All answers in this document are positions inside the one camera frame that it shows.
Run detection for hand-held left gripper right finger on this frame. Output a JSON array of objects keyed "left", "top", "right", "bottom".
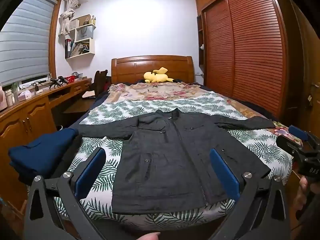
[{"left": 207, "top": 148, "right": 292, "bottom": 240}]

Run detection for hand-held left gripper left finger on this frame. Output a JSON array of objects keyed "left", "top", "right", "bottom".
[{"left": 24, "top": 147, "right": 107, "bottom": 240}]

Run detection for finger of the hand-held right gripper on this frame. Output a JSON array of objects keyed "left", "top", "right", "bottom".
[
  {"left": 287, "top": 125, "right": 320, "bottom": 150},
  {"left": 276, "top": 135, "right": 320, "bottom": 161}
]

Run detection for black jacket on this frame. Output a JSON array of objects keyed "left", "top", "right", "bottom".
[{"left": 76, "top": 107, "right": 275, "bottom": 214}]

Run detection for person's right forearm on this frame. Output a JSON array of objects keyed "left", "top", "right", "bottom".
[{"left": 295, "top": 201, "right": 320, "bottom": 240}]

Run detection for navy folded clothes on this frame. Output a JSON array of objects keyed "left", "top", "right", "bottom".
[{"left": 7, "top": 128, "right": 79, "bottom": 181}]

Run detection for person's right hand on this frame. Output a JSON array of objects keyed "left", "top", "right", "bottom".
[{"left": 293, "top": 176, "right": 313, "bottom": 213}]

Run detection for person's left hand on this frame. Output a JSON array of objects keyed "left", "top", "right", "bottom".
[{"left": 132, "top": 232, "right": 162, "bottom": 240}]

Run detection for leaf print bedsheet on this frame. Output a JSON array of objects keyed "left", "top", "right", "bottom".
[{"left": 54, "top": 91, "right": 293, "bottom": 230}]

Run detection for wooden door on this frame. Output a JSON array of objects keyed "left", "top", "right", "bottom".
[{"left": 272, "top": 0, "right": 320, "bottom": 137}]

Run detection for wooden desk with cabinets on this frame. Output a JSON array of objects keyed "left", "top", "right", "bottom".
[{"left": 0, "top": 76, "right": 93, "bottom": 205}]

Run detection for dark chair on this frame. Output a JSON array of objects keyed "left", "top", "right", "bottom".
[{"left": 89, "top": 69, "right": 110, "bottom": 99}]

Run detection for black tool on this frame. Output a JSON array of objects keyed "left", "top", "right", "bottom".
[{"left": 49, "top": 76, "right": 68, "bottom": 90}]

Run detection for floral blanket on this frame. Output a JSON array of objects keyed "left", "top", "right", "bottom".
[{"left": 104, "top": 82, "right": 303, "bottom": 145}]

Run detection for wooden louvred wardrobe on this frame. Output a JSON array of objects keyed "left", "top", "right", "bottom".
[{"left": 195, "top": 0, "right": 295, "bottom": 121}]

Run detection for wooden headboard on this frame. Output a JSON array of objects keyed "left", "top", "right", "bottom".
[{"left": 111, "top": 55, "right": 195, "bottom": 85}]

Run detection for pink container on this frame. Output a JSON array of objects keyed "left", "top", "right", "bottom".
[{"left": 0, "top": 84, "right": 7, "bottom": 110}]

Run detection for yellow plush toy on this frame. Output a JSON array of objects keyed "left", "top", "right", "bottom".
[{"left": 143, "top": 67, "right": 174, "bottom": 84}]

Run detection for grey window blind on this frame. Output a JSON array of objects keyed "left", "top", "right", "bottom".
[{"left": 0, "top": 0, "right": 57, "bottom": 87}]

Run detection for beige hanging cloth bundle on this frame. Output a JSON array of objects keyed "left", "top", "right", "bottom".
[{"left": 58, "top": 0, "right": 81, "bottom": 37}]

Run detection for white wall shelf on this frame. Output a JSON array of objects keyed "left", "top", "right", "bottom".
[{"left": 64, "top": 15, "right": 97, "bottom": 60}]

